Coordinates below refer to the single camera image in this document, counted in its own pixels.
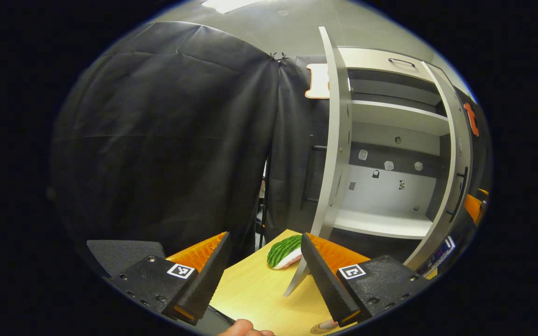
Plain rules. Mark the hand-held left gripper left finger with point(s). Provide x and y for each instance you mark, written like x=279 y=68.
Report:
x=208 y=280

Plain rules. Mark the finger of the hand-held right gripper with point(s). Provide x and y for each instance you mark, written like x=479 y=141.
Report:
x=472 y=208
x=483 y=192

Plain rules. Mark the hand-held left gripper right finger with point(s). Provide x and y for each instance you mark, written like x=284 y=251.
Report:
x=327 y=284

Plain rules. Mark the round brown coaster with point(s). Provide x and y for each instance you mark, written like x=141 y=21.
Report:
x=319 y=330

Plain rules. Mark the white cabinet door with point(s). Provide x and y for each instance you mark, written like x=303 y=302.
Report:
x=456 y=140
x=336 y=140

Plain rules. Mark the white and grey cabinet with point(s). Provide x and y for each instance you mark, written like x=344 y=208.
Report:
x=390 y=116

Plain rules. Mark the white cabinet drawer front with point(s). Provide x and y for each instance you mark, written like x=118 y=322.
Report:
x=367 y=58

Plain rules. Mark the watermelon slice toy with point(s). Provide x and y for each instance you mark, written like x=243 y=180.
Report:
x=284 y=252

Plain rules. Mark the dark printed box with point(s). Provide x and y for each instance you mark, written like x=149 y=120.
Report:
x=439 y=254

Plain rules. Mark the black stand pole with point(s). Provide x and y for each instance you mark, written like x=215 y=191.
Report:
x=264 y=200

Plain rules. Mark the black backdrop cloth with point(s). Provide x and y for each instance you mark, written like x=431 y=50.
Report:
x=166 y=140

